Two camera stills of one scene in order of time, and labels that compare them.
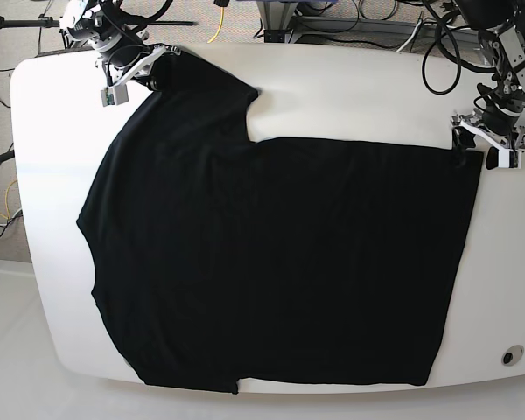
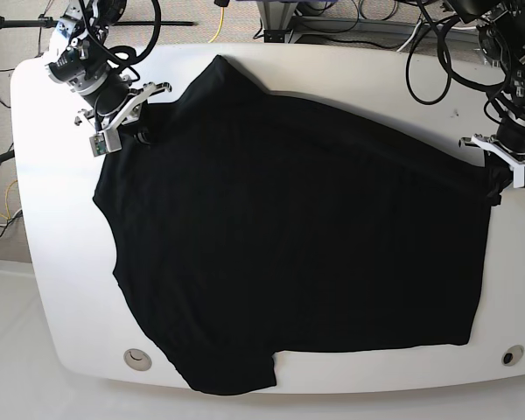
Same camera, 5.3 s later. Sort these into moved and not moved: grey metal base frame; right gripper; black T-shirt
Moved: black T-shirt; right gripper
Not moved: grey metal base frame
